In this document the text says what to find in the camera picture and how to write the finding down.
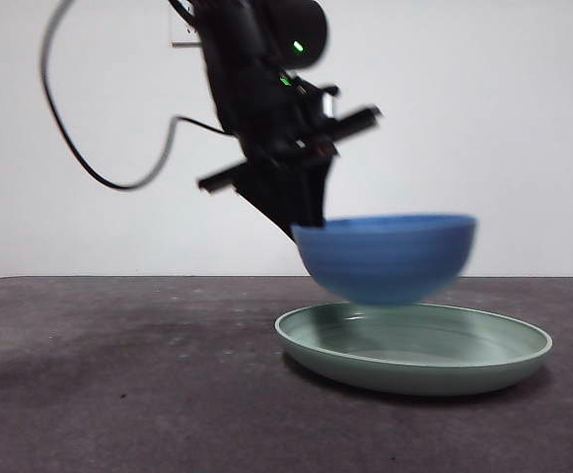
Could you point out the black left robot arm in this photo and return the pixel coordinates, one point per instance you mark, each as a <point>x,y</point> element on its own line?
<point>236,54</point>

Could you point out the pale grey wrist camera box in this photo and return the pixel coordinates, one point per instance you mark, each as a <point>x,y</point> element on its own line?
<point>328,104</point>

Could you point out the white wall socket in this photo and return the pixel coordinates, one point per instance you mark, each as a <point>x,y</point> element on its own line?
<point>183,39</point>

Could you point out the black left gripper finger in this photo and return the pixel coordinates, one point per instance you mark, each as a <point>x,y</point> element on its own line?
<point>281,197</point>
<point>321,192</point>

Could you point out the green round plate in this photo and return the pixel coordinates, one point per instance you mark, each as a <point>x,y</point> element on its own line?
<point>414,374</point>

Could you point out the blue ribbed bowl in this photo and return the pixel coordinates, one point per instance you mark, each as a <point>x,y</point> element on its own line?
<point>384,261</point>

